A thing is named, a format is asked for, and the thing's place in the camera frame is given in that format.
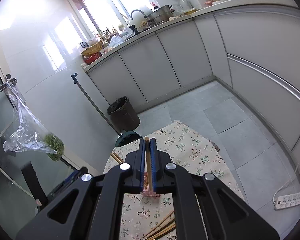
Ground steel steamer pot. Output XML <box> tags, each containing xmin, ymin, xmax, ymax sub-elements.
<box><xmin>144</xmin><ymin>5</ymin><xmax>174</xmax><ymax>25</ymax></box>

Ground loose wooden chopstick on cloth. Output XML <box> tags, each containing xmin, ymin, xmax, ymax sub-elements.
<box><xmin>110</xmin><ymin>152</ymin><xmax>124</xmax><ymax>164</ymax></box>

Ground white kettle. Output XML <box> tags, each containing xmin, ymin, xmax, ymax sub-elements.
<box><xmin>128</xmin><ymin>7</ymin><xmax>152</xmax><ymax>28</ymax></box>

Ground white power cable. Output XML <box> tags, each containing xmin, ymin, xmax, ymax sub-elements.
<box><xmin>272</xmin><ymin>154</ymin><xmax>300</xmax><ymax>203</ymax></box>

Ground wicker basket on counter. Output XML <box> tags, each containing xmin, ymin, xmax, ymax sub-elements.
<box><xmin>81</xmin><ymin>41</ymin><xmax>103</xmax><ymax>57</ymax></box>

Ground red perforated utensil holder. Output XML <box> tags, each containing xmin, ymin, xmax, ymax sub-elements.
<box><xmin>141</xmin><ymin>181</ymin><xmax>160</xmax><ymax>198</ymax></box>

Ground floral tablecloth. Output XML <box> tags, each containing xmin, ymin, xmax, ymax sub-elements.
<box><xmin>102</xmin><ymin>120</ymin><xmax>246</xmax><ymax>240</ymax></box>

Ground wooden chopstick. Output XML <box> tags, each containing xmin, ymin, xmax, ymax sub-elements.
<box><xmin>110</xmin><ymin>152</ymin><xmax>124</xmax><ymax>164</ymax></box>
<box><xmin>145</xmin><ymin>137</ymin><xmax>153</xmax><ymax>194</ymax></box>

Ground white power strip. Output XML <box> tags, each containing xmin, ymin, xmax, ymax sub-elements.
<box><xmin>274</xmin><ymin>192</ymin><xmax>300</xmax><ymax>210</ymax></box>

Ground mop with grey handle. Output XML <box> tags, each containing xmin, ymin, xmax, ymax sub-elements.
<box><xmin>71</xmin><ymin>73</ymin><xmax>142</xmax><ymax>147</ymax></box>

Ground bundle of wooden chopsticks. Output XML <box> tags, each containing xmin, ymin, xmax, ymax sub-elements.
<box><xmin>142</xmin><ymin>211</ymin><xmax>175</xmax><ymax>239</ymax></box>

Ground grey kitchen cabinets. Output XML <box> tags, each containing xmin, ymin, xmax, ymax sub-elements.
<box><xmin>84</xmin><ymin>0</ymin><xmax>300</xmax><ymax>175</ymax></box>

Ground dark brown trash bin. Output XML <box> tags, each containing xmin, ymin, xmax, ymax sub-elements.
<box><xmin>107</xmin><ymin>96</ymin><xmax>140</xmax><ymax>132</ymax></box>

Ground plastic bag with greens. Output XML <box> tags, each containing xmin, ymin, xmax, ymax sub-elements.
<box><xmin>3</xmin><ymin>81</ymin><xmax>65</xmax><ymax>161</ymax></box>

